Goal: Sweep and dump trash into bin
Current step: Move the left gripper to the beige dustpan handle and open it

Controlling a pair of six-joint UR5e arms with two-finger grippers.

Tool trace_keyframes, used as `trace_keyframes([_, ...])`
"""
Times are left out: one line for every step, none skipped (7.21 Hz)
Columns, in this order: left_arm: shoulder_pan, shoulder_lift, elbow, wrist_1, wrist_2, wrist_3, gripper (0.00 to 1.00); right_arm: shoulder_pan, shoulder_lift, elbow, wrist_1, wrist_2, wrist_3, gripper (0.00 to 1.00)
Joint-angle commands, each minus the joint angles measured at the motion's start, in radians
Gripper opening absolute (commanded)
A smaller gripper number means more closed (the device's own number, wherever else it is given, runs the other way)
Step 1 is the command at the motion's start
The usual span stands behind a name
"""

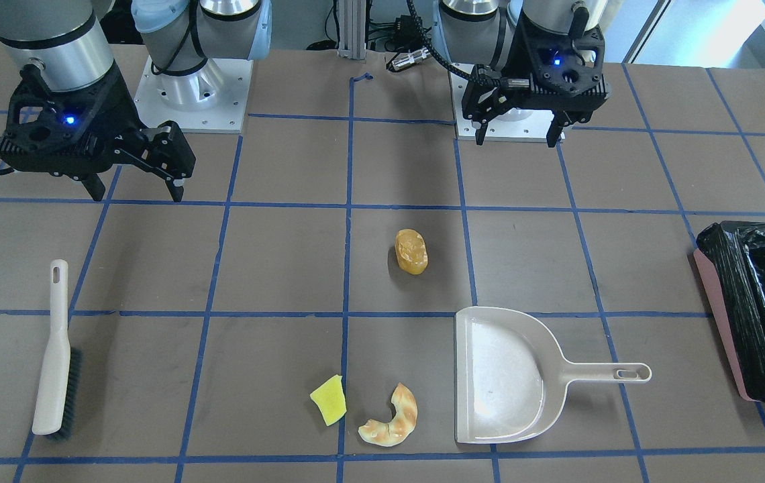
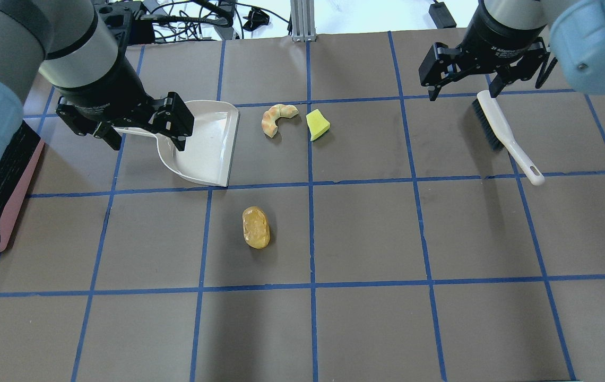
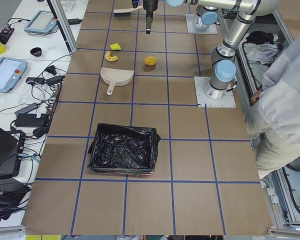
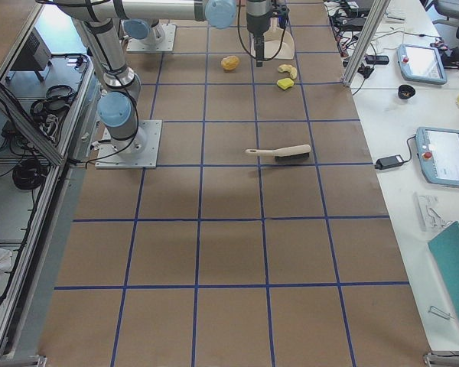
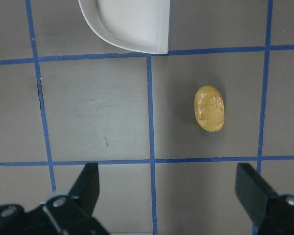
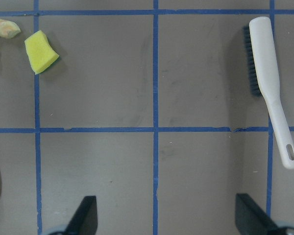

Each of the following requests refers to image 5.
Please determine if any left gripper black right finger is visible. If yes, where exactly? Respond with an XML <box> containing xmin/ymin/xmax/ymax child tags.
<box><xmin>235</xmin><ymin>163</ymin><xmax>294</xmax><ymax>235</ymax></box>

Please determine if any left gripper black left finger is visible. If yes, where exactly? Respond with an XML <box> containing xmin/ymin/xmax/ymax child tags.
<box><xmin>43</xmin><ymin>163</ymin><xmax>99</xmax><ymax>235</ymax></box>

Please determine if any yellow bread roll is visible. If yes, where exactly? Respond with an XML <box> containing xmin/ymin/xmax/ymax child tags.
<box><xmin>194</xmin><ymin>86</ymin><xmax>225</xmax><ymax>132</ymax></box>

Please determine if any beige plastic dustpan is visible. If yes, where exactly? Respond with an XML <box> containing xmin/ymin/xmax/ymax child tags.
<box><xmin>78</xmin><ymin>0</ymin><xmax>171</xmax><ymax>54</ymax></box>

